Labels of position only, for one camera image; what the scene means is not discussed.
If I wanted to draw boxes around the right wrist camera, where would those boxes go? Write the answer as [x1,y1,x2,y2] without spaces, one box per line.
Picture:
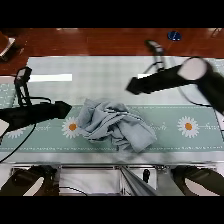
[144,39,167,73]

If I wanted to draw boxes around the silver frame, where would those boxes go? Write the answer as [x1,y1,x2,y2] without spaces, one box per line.
[0,161,224,197]

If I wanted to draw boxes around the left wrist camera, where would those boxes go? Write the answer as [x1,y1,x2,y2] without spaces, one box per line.
[14,66,34,108]

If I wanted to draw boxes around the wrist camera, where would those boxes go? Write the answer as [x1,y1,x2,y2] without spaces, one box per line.
[144,39,167,73]
[14,66,34,108]

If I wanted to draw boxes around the light blue shirt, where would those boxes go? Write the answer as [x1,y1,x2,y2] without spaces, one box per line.
[76,97,158,154]

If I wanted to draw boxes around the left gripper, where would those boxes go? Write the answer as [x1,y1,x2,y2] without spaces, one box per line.
[53,100,73,120]

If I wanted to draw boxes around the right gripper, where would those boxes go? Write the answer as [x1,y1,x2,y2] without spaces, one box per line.
[125,76,150,96]

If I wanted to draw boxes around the black cable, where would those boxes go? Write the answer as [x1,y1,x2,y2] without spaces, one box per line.
[57,185,89,197]
[177,86,218,110]
[0,123,37,165]

